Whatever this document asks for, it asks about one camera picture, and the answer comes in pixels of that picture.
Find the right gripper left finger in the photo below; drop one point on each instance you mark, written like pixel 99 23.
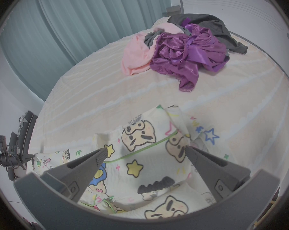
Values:
pixel 82 171

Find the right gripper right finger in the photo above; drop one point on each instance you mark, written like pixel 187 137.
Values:
pixel 214 174

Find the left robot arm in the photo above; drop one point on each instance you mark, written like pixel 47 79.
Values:
pixel 24 133

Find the bed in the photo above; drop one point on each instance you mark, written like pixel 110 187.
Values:
pixel 230 104

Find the white printed pyjama top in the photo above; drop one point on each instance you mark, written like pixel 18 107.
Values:
pixel 146 176

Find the purple satin garment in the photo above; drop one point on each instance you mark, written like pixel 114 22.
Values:
pixel 182 56

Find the pink garment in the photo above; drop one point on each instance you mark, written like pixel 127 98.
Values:
pixel 134 56

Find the blue-green curtain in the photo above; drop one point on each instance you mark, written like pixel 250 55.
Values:
pixel 62 32

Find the black garment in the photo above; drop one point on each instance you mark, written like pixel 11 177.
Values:
pixel 218 26

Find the grey bedside table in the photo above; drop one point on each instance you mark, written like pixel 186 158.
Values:
pixel 173 9

